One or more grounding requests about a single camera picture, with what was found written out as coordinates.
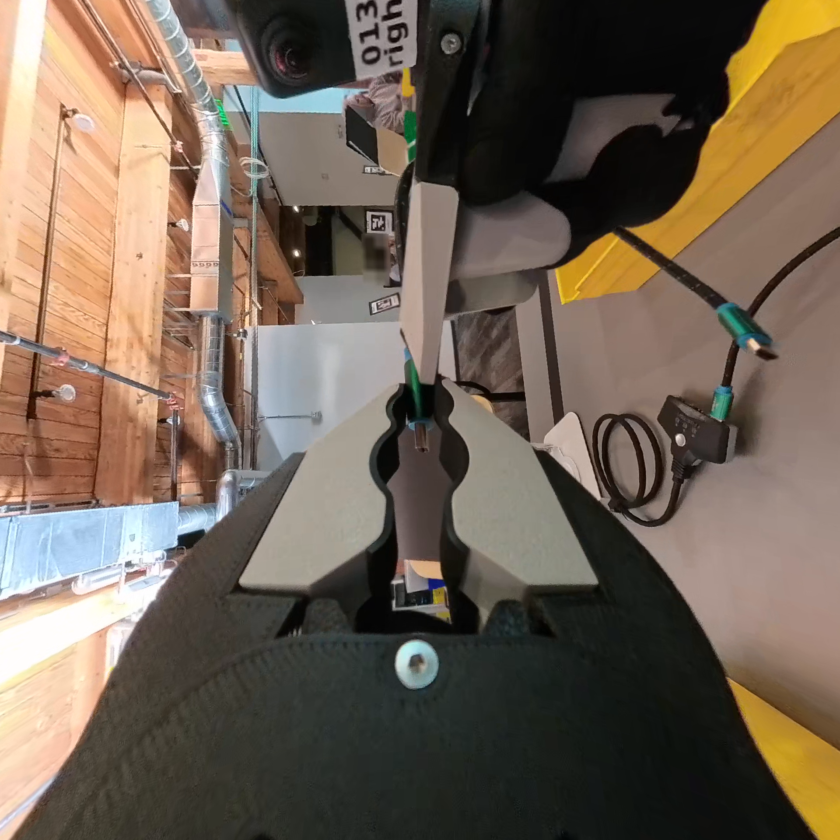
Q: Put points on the silver rectangular ventilation duct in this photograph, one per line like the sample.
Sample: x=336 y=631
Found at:
x=79 y=541

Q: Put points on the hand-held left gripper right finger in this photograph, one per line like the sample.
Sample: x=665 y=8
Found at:
x=518 y=525

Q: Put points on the silver spiral ventilation duct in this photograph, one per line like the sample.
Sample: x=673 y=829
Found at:
x=213 y=367

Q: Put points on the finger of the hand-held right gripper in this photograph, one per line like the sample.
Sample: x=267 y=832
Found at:
x=430 y=275

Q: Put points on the printed wall marker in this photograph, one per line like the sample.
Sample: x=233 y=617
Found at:
x=384 y=304
x=379 y=221

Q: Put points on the white stand with wooden board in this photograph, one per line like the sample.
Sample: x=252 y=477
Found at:
x=571 y=439

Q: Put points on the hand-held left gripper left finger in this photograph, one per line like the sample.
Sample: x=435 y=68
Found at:
x=315 y=518

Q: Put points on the person's right hand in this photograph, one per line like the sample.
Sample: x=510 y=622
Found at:
x=525 y=151

